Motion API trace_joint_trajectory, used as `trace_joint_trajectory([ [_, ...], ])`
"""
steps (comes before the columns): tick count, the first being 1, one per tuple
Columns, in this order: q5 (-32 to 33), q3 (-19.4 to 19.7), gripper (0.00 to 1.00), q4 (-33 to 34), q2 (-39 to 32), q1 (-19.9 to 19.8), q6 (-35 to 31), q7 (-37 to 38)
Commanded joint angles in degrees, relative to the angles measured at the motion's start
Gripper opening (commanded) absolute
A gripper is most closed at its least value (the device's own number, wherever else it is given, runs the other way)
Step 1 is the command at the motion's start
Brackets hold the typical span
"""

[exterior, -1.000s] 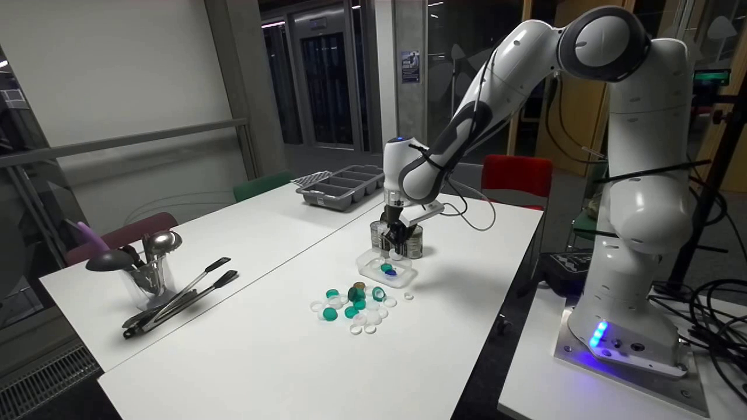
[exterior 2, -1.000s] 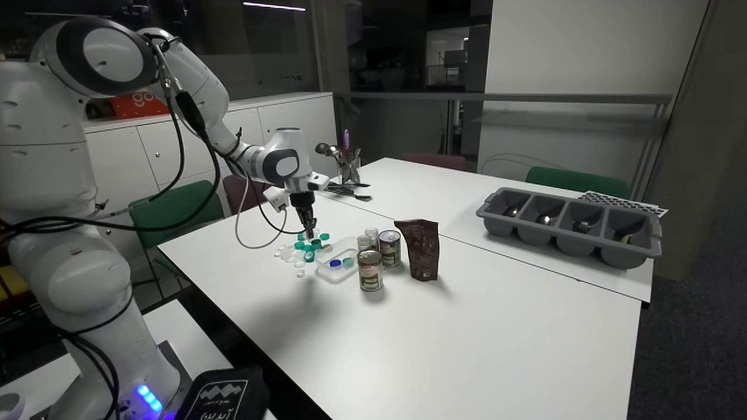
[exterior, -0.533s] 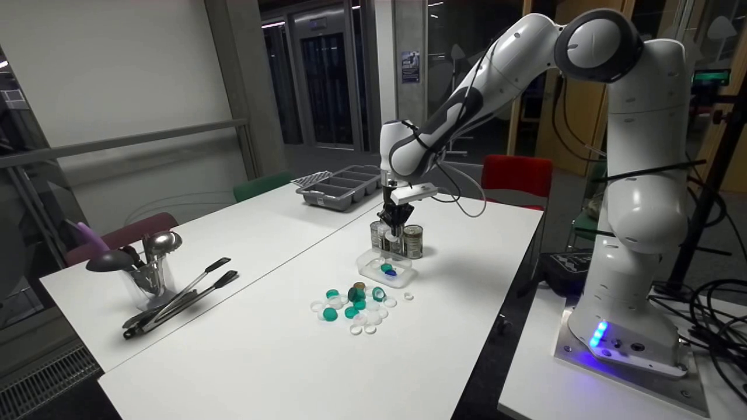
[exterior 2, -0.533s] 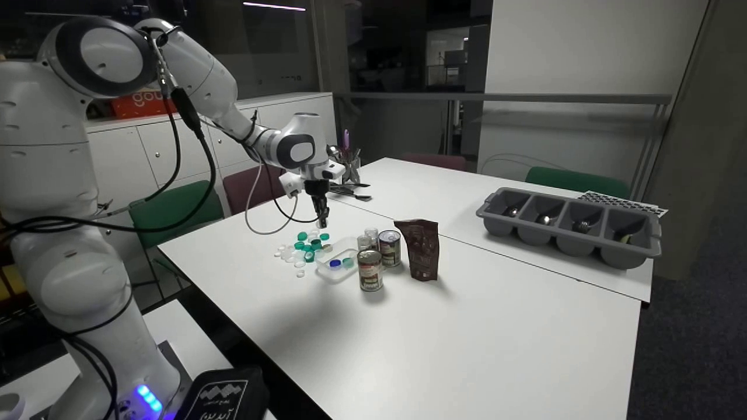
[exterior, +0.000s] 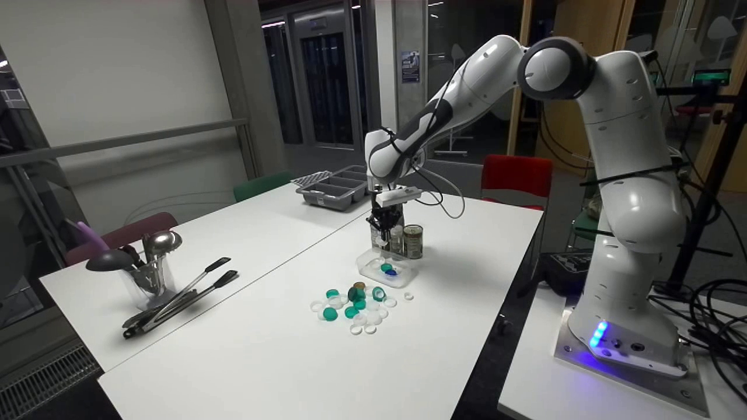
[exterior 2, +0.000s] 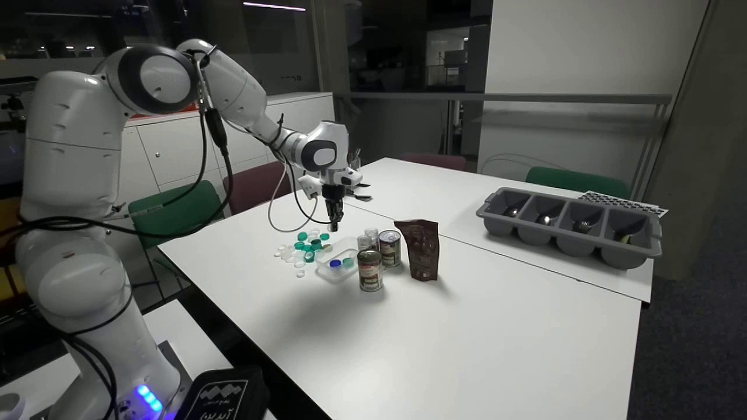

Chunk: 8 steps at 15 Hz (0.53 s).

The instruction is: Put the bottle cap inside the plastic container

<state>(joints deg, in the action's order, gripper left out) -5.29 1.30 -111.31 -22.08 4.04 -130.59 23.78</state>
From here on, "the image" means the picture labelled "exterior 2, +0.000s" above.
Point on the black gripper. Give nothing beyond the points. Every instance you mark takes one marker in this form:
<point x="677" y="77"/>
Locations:
<point x="334" y="192"/>

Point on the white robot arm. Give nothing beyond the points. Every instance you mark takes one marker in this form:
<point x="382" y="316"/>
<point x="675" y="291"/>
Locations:
<point x="78" y="140"/>

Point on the dark green bottle cap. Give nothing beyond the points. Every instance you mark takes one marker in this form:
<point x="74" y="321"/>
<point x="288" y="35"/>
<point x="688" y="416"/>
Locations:
<point x="313" y="240"/>

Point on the green cap holding white cap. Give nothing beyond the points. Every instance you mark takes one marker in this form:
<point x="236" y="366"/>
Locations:
<point x="308" y="256"/>

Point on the blue bottle cap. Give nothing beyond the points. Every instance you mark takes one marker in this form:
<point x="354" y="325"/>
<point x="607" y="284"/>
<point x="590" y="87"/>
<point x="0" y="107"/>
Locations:
<point x="334" y="263"/>

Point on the clear plastic container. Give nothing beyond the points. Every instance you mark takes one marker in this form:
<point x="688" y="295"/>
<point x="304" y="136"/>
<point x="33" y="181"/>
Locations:
<point x="328" y="270"/>

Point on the white bottle cap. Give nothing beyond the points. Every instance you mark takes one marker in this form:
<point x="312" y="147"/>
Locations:
<point x="301" y="270"/>
<point x="278" y="253"/>

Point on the maroon chair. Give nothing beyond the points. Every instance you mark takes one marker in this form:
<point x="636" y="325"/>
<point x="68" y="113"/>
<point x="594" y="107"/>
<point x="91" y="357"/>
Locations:
<point x="258" y="186"/>
<point x="440" y="162"/>

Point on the brown foil pouch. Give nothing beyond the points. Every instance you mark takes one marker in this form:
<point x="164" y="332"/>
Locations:
<point x="420" y="248"/>

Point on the green chair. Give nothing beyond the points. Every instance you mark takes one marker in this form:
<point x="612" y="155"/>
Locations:
<point x="576" y="181"/>
<point x="176" y="212"/>

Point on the white cabinet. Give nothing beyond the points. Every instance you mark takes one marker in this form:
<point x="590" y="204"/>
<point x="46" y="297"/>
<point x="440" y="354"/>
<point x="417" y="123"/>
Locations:
<point x="167" y="147"/>

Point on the metal railing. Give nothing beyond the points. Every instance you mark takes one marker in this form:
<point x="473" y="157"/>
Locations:
<point x="504" y="98"/>

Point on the grey cutlery tray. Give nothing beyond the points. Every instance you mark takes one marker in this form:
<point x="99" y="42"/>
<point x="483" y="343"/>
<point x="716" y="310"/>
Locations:
<point x="544" y="237"/>

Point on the black patterned device box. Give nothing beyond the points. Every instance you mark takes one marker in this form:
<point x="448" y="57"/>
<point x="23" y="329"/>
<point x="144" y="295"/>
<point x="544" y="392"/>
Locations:
<point x="223" y="396"/>

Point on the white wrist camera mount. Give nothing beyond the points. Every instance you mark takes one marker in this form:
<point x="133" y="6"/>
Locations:
<point x="354" y="184"/>

